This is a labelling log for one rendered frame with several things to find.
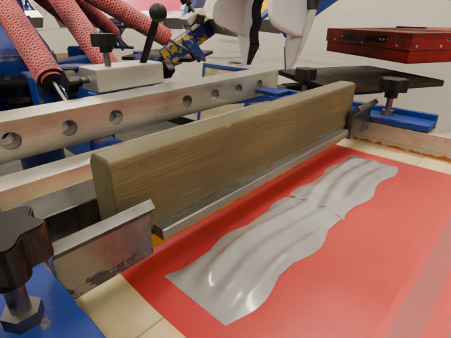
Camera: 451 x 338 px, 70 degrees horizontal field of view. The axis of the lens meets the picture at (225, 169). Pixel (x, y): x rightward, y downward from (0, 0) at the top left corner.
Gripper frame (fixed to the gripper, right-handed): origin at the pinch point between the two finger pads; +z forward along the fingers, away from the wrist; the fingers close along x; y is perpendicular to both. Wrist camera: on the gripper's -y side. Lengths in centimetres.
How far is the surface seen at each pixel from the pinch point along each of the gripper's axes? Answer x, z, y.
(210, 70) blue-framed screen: -209, 40, -196
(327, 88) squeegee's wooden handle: 0.0, 5.3, -13.6
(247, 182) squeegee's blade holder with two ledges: 2.0, 12.1, 5.7
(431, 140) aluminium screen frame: 11.9, 13.1, -26.0
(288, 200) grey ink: 3.9, 15.7, 0.4
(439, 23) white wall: -28, -3, -200
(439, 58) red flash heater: -4, 7, -97
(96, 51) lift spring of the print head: -48.2, 3.2, -4.8
